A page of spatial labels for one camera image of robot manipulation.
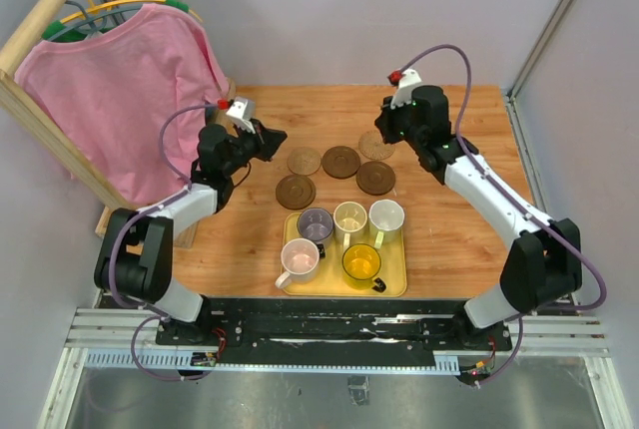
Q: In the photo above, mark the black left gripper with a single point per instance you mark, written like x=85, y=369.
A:
x=267, y=141

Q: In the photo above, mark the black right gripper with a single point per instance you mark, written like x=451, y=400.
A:
x=383, y=122

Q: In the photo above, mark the woven rattan coaster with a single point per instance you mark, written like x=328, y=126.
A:
x=304, y=161
x=372, y=146

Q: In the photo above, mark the brown ceramic coaster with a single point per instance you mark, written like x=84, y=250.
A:
x=375, y=178
x=341, y=162
x=295, y=192

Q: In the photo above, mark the white green-handled mug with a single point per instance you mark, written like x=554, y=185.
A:
x=385, y=220

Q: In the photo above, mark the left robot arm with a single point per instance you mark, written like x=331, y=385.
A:
x=135, y=262

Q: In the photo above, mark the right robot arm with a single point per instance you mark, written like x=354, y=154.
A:
x=542, y=263

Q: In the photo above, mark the purple glass mug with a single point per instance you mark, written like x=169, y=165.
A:
x=316, y=225

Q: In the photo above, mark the cream ceramic mug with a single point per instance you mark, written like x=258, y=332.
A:
x=350, y=224

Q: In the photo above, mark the pink ceramic mug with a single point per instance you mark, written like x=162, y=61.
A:
x=300, y=259

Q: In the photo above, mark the yellow glass mug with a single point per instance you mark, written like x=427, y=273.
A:
x=361, y=266

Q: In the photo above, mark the pink t-shirt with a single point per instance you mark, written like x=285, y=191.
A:
x=130, y=100

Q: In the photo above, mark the grey-blue clothes hanger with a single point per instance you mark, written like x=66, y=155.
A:
x=91, y=21

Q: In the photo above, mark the wooden clothes rack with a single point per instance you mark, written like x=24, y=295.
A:
x=28, y=114

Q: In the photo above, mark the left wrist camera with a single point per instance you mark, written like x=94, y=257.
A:
x=241, y=113

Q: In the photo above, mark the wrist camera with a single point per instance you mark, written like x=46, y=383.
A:
x=241, y=113
x=404, y=82

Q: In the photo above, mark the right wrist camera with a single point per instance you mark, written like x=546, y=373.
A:
x=404, y=82

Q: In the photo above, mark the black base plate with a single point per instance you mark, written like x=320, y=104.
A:
x=349, y=353

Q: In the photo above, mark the grey slotted cable duct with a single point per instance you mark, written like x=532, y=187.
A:
x=186, y=360

